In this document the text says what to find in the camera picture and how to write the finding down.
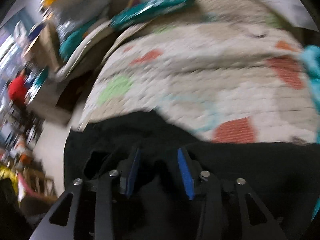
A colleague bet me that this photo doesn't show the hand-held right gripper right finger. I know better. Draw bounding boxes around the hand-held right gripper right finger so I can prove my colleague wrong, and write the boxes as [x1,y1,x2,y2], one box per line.
[177,148,288,240]

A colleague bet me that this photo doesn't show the red object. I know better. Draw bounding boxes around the red object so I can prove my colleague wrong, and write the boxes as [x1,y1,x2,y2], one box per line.
[7,74,28,104]

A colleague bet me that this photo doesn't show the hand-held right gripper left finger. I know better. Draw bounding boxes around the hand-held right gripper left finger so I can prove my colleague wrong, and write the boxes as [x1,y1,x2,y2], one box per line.
[29,147,142,240]

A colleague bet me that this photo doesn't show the cardboard box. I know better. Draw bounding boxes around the cardboard box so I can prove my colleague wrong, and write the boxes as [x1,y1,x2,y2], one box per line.
[24,24,63,73]

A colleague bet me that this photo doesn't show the teal patterned cloth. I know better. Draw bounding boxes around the teal patterned cloth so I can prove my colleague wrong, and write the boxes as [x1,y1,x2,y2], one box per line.
[59,0,242,60]

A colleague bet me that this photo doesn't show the black pants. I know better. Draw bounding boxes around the black pants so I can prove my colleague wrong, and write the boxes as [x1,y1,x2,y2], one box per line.
[20,111,320,240]

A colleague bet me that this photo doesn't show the patterned cream bed blanket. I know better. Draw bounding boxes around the patterned cream bed blanket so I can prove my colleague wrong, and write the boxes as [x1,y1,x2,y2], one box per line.
[77,0,317,144]

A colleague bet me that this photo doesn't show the white mattress edge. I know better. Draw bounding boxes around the white mattress edge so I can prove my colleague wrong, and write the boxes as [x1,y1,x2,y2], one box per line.
[54,21,118,80]

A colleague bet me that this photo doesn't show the turquoise cloth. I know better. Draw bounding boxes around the turquoise cloth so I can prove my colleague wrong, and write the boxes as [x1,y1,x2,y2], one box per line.
[299,44,320,143]

